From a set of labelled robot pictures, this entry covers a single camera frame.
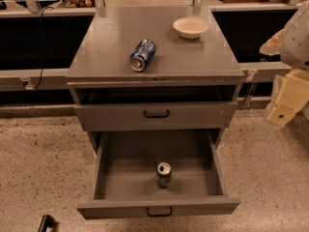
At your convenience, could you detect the metal hook on rail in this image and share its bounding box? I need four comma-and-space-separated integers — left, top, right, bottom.
244, 70, 258, 110

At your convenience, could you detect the black object on floor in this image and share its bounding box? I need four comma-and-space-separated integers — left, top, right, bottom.
38, 215, 56, 232

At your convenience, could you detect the closed grey top drawer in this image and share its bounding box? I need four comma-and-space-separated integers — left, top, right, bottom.
75, 101, 237, 131

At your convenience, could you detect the white paper bowl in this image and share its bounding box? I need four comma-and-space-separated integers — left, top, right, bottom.
173, 16, 209, 40

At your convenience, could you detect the black middle drawer handle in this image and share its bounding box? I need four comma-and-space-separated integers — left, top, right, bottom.
146, 206, 173, 218

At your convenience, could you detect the black drawer handle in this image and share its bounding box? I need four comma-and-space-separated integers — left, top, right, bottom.
146, 206, 173, 218
143, 110, 170, 119

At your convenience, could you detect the black power cable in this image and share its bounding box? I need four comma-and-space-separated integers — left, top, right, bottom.
22, 5, 56, 90

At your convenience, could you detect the green soda can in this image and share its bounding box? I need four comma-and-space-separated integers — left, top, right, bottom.
155, 162, 172, 189

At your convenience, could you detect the blue soda can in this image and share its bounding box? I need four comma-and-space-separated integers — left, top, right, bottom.
129, 39, 156, 72

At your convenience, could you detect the open grey middle drawer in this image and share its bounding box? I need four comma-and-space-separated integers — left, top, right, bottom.
77, 130, 239, 219

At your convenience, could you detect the grey drawer cabinet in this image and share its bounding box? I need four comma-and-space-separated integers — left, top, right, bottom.
67, 6, 244, 146

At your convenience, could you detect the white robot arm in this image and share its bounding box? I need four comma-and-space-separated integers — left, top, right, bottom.
260, 1, 309, 127

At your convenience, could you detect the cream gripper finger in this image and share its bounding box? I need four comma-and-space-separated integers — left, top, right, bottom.
260, 30, 284, 56
266, 69, 309, 127

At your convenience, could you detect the black top drawer handle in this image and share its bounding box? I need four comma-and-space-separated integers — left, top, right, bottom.
143, 110, 170, 119

